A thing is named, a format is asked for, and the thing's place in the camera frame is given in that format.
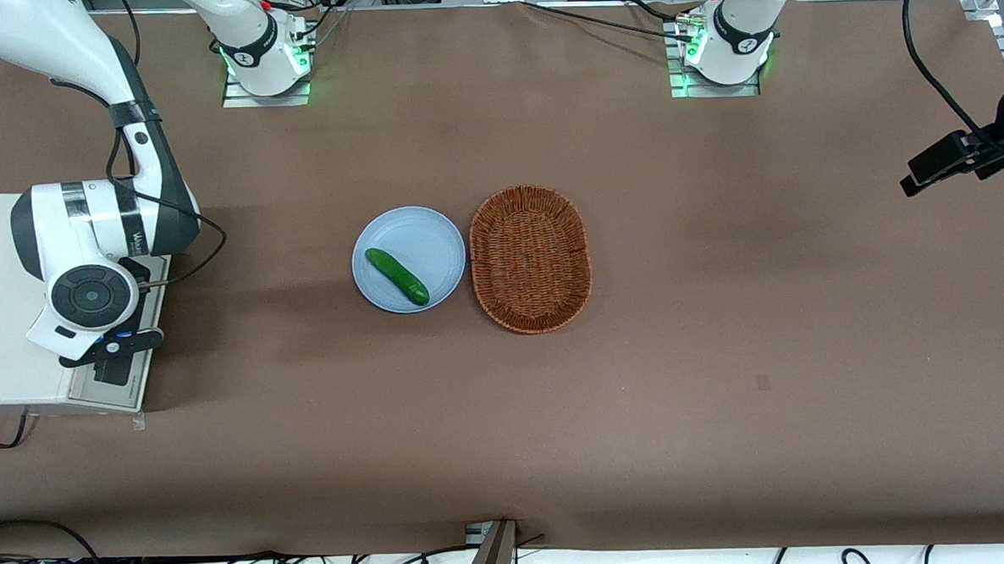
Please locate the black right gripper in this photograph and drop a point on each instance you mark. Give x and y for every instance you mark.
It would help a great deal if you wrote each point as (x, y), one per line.
(138, 273)

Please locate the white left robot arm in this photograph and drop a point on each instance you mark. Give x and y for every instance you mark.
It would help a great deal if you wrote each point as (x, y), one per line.
(744, 9)

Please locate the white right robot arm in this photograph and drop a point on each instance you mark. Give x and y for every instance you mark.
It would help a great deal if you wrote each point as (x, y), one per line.
(84, 224)

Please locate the clear tape piece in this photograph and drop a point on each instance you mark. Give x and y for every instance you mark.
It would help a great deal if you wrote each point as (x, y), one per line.
(139, 422)

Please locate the green cucumber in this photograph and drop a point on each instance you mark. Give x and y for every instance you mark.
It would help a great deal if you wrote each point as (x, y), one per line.
(396, 276)

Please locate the brown table cover sheet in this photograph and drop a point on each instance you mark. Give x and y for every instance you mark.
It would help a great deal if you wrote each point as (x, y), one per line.
(727, 391)

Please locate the light blue round plate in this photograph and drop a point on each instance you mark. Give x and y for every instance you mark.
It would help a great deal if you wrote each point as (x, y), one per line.
(424, 243)

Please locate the brown oval wicker basket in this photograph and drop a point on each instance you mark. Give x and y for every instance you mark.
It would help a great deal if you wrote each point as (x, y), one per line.
(531, 259)

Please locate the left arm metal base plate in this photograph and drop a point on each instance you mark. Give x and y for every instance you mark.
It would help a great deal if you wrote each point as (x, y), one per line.
(689, 92)

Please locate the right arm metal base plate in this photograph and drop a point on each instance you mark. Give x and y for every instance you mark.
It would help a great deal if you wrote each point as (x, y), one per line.
(240, 101)

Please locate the metal camera post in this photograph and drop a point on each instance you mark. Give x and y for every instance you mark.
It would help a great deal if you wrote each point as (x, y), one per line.
(493, 562)

